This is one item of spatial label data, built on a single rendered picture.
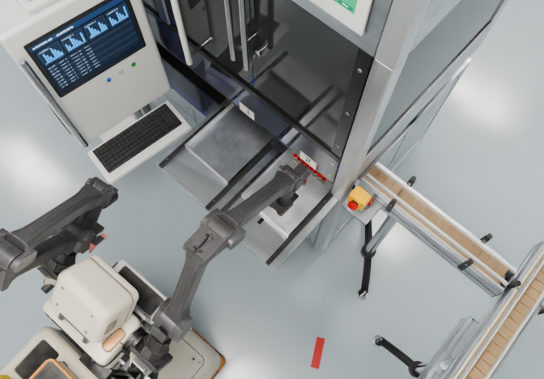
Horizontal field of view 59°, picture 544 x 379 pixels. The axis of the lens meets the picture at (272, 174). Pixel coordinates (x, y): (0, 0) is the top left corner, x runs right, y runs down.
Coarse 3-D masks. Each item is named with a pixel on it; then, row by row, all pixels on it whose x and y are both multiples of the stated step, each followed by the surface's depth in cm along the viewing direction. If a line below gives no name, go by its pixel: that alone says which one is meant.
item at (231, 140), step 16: (224, 112) 216; (240, 112) 218; (208, 128) 214; (224, 128) 214; (240, 128) 214; (256, 128) 214; (192, 144) 211; (208, 144) 211; (224, 144) 211; (240, 144) 211; (256, 144) 211; (208, 160) 208; (224, 160) 208; (240, 160) 208; (224, 176) 205
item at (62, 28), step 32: (0, 0) 157; (32, 0) 153; (64, 0) 157; (96, 0) 164; (128, 0) 173; (0, 32) 152; (32, 32) 157; (64, 32) 165; (96, 32) 174; (128, 32) 185; (32, 64) 166; (64, 64) 175; (96, 64) 186; (128, 64) 198; (160, 64) 212; (64, 96) 188; (96, 96) 200; (128, 96) 214; (96, 128) 215
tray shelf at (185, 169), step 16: (176, 144) 211; (272, 144) 212; (160, 160) 208; (176, 160) 208; (192, 160) 208; (176, 176) 205; (192, 176) 205; (208, 176) 205; (192, 192) 202; (208, 192) 202; (256, 224) 197; (272, 224) 197; (256, 240) 194; (272, 240) 194
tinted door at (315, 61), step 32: (256, 0) 139; (288, 0) 128; (256, 32) 152; (288, 32) 139; (320, 32) 128; (256, 64) 168; (288, 64) 152; (320, 64) 139; (352, 64) 128; (288, 96) 168; (320, 96) 152; (320, 128) 168
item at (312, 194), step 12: (288, 156) 209; (276, 168) 207; (264, 180) 204; (312, 180) 205; (252, 192) 202; (300, 192) 202; (312, 192) 202; (324, 192) 202; (300, 204) 200; (312, 204) 200; (264, 216) 198; (276, 216) 198; (288, 216) 198; (300, 216) 198; (288, 228) 196
